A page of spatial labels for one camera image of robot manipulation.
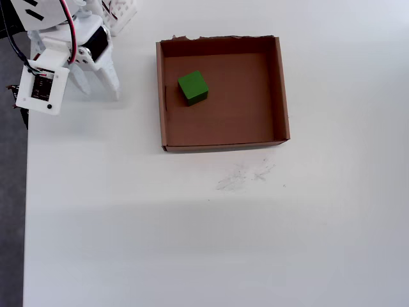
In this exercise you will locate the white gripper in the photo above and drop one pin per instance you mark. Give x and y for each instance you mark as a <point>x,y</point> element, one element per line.
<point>103,64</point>

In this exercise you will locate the green wooden cube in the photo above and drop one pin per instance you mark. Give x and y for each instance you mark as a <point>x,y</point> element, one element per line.
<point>192,86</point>

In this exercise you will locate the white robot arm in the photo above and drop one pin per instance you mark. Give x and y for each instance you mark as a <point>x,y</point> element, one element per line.
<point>51,14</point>

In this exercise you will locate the brown cardboard box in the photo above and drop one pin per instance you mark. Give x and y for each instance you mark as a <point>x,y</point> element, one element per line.
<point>223,115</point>

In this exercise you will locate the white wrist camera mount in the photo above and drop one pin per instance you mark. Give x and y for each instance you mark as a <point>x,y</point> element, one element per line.
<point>43,89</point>

